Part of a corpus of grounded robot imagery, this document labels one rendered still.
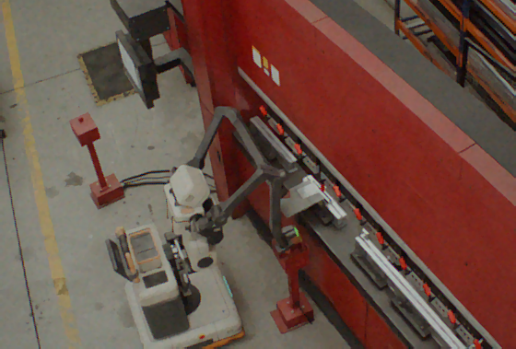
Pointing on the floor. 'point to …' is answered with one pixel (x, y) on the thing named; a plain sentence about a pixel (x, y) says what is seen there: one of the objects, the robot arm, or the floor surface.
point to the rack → (457, 19)
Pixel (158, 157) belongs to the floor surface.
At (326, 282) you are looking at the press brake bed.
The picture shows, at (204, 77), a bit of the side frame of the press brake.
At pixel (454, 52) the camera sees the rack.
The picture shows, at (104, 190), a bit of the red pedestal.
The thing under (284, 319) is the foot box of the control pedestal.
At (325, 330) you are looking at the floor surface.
